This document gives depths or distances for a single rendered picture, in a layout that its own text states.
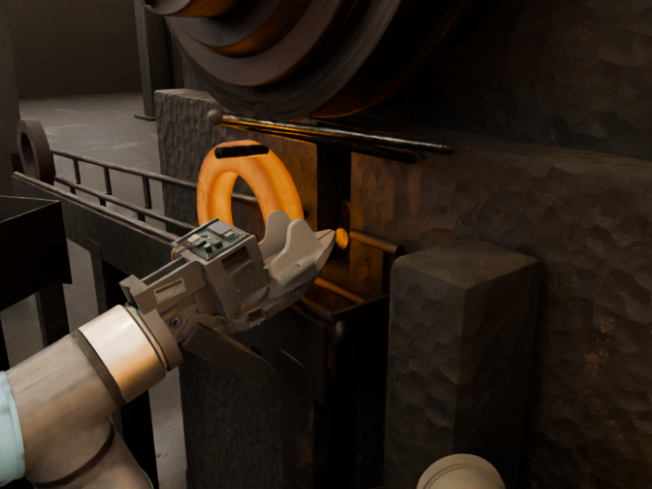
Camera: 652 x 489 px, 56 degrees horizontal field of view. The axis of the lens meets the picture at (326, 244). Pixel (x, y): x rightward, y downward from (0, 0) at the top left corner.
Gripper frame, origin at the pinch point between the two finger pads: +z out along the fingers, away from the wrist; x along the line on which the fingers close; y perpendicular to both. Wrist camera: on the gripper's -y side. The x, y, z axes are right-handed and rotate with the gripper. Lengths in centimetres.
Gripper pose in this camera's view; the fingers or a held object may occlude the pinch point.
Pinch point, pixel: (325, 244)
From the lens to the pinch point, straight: 63.2
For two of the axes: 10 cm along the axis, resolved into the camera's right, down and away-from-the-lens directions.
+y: -2.5, -8.3, -5.0
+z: 7.5, -4.9, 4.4
